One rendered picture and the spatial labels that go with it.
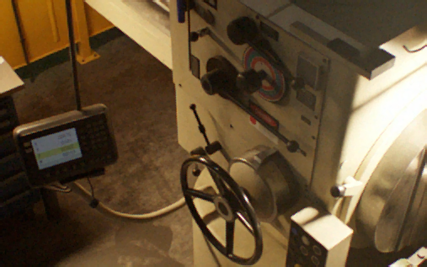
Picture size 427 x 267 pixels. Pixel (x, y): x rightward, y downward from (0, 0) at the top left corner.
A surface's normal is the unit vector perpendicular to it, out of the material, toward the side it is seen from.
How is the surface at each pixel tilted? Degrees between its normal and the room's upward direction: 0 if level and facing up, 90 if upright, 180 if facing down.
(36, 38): 90
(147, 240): 0
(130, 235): 0
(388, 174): 54
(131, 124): 0
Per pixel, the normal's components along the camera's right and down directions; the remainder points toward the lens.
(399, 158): -0.53, -0.23
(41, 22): 0.64, 0.53
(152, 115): 0.00, -0.73
